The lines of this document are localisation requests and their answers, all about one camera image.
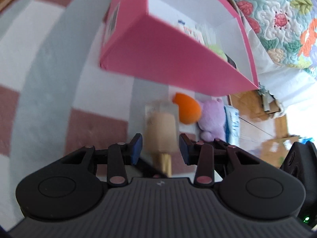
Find clear cotton swab box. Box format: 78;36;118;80
196;23;216;47

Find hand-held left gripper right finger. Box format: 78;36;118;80
180;133;260;187

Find foundation bottle with gold cap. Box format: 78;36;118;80
144;99;180;176

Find checkered rug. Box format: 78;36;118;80
0;0;231;186

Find white wet wipes packet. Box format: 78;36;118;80
177;20;205;45

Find pink cardboard box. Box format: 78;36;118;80
99;0;259;97

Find blue wet wipes packet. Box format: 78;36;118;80
224;105;241;145

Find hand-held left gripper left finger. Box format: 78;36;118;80
62;133;143;187

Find orange makeup sponge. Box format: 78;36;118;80
173;93;202;125

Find purple plush toy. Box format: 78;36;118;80
198;98;227;142

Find green yarn ball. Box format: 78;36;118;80
207;43;237;70

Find floral quilt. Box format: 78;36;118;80
210;0;317;80

